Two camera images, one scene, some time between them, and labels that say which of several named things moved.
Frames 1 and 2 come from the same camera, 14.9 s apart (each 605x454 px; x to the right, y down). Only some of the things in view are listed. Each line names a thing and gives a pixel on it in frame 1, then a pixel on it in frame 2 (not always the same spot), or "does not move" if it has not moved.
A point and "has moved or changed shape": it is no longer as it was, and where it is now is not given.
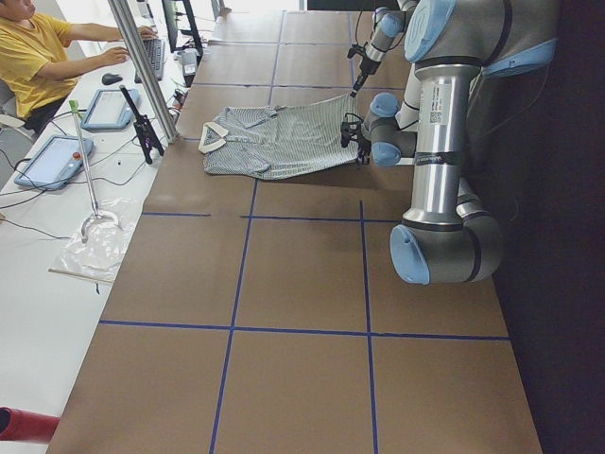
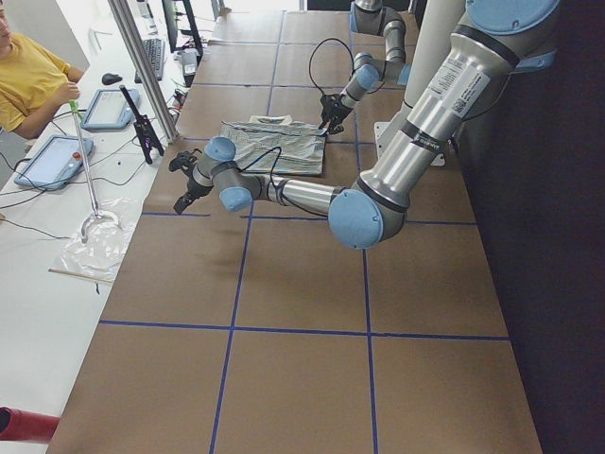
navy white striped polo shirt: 261,142 has moved or changed shape
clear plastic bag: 95,248 does not move
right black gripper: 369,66 → 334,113
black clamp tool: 144,130 does not move
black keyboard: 155,52 does not move
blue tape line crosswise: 310,331 does not move
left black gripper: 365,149 → 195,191
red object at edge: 25,426 does not move
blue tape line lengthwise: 243,262 does not move
